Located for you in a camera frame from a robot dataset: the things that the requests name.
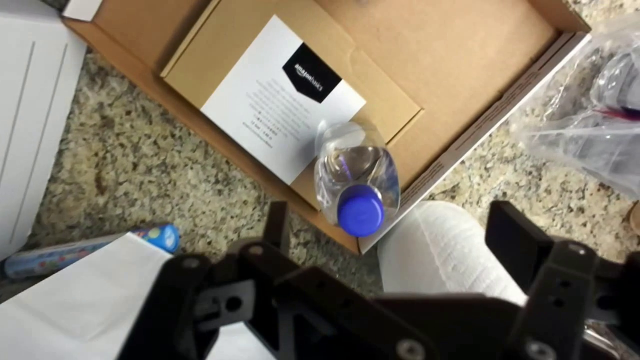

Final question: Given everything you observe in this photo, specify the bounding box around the colourful printed bottle, blue cap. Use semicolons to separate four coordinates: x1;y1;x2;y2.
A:
4;223;181;279

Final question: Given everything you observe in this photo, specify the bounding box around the small cardboard box, white label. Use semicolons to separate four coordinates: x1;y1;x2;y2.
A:
160;0;425;211

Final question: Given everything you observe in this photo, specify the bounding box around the white sheet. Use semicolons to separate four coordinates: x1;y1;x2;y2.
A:
0;232;277;360

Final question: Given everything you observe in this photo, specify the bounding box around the open brown cardboard box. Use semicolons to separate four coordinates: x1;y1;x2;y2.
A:
62;0;593;255

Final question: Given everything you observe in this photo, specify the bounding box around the clear plastic bag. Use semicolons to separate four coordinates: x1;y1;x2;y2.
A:
509;12;640;201

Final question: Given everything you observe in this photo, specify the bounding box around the clear plastic bottle, blue cap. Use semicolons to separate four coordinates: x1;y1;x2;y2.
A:
313;121;401;238

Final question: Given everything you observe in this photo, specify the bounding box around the white card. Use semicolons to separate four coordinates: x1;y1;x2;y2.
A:
61;0;104;22

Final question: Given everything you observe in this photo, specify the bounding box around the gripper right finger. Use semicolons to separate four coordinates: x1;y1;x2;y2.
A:
485;200;640;360

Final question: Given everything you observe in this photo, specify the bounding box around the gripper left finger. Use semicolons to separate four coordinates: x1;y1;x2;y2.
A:
117;200;436;360

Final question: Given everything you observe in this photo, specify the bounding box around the white paper towel roll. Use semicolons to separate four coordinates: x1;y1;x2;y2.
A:
377;200;530;307

